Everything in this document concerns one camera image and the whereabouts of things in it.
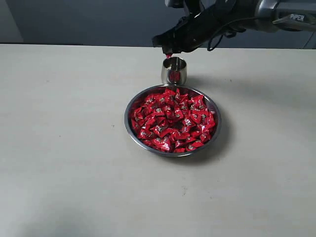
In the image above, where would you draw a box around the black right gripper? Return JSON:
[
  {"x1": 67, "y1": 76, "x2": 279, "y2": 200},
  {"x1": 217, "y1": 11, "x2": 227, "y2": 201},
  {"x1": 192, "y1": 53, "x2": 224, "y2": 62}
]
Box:
[{"x1": 152, "y1": 0, "x2": 258, "y2": 55}]

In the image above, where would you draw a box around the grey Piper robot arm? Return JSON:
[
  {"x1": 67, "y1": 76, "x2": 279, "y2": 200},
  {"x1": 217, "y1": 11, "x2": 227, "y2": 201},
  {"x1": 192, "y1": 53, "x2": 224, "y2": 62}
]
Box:
[{"x1": 152, "y1": 0, "x2": 316, "y2": 55}]

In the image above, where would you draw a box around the shiny steel cup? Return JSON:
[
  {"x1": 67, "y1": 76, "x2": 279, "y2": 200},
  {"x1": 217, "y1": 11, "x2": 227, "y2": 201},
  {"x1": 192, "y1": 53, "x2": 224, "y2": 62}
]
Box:
[{"x1": 161, "y1": 57, "x2": 187, "y2": 85}]

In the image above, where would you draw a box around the round steel bowl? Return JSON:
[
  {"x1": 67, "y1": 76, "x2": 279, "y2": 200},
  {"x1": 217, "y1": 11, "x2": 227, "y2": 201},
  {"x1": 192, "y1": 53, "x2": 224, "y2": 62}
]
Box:
[{"x1": 124, "y1": 85, "x2": 221, "y2": 158}]

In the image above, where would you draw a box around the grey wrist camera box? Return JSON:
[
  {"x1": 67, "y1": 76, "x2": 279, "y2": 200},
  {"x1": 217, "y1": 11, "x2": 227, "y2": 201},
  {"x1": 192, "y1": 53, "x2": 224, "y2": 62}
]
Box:
[{"x1": 164, "y1": 0, "x2": 185, "y2": 8}]

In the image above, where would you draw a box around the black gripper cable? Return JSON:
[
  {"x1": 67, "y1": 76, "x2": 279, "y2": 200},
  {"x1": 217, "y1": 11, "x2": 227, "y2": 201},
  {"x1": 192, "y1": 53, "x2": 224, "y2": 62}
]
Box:
[{"x1": 206, "y1": 16, "x2": 260, "y2": 52}]

